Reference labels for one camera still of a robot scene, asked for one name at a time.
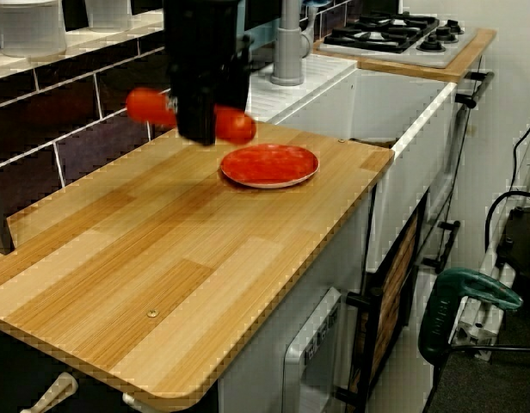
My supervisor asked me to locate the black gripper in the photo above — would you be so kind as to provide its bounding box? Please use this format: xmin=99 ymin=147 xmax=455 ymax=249
xmin=163 ymin=0 xmax=254 ymax=148

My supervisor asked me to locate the red toy sausage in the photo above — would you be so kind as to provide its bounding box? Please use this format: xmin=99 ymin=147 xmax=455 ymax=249
xmin=125 ymin=87 xmax=258 ymax=145

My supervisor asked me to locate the red round plate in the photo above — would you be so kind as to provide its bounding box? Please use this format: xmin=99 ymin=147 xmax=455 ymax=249
xmin=219 ymin=143 xmax=321 ymax=190

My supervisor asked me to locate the white toy sink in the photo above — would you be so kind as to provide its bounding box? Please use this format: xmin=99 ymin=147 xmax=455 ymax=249
xmin=250 ymin=53 xmax=459 ymax=145

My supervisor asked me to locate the black toy stove top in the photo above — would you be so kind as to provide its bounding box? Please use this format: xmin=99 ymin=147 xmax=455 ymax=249
xmin=318 ymin=11 xmax=479 ymax=69

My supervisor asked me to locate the large translucent white container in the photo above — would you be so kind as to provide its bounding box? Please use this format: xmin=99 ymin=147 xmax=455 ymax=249
xmin=0 ymin=0 xmax=68 ymax=59

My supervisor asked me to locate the white dishwasher door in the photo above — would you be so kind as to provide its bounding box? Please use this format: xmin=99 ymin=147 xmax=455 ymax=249
xmin=282 ymin=287 xmax=344 ymax=413

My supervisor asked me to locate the wood panel cabinet door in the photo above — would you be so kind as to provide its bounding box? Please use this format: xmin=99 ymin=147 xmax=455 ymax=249
xmin=336 ymin=188 xmax=432 ymax=412

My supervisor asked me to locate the green power drill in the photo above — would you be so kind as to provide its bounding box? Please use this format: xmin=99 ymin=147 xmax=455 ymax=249
xmin=417 ymin=267 xmax=524 ymax=367

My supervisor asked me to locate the black box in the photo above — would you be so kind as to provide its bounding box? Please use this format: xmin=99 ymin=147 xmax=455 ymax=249
xmin=496 ymin=205 xmax=530 ymax=279

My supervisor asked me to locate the aluminium extrusion bar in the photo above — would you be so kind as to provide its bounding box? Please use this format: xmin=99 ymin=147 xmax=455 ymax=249
xmin=452 ymin=240 xmax=518 ymax=362

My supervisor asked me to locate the grey faucet post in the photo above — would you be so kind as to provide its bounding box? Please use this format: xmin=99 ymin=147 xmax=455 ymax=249
xmin=270 ymin=0 xmax=314 ymax=86

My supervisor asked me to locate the black oven handle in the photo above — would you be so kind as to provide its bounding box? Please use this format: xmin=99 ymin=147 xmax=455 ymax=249
xmin=453 ymin=71 xmax=495 ymax=109

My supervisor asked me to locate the black cabinet handle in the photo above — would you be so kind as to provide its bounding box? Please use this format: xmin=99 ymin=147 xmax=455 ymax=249
xmin=421 ymin=219 xmax=462 ymax=273

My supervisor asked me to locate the thick black cable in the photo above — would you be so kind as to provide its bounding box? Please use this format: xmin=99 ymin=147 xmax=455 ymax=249
xmin=484 ymin=188 xmax=530 ymax=259

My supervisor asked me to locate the thin black cable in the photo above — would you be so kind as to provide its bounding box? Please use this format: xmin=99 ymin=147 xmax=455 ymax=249
xmin=508 ymin=110 xmax=530 ymax=193

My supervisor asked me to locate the white drawer handle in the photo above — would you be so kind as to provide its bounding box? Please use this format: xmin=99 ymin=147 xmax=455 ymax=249
xmin=19 ymin=372 xmax=79 ymax=413

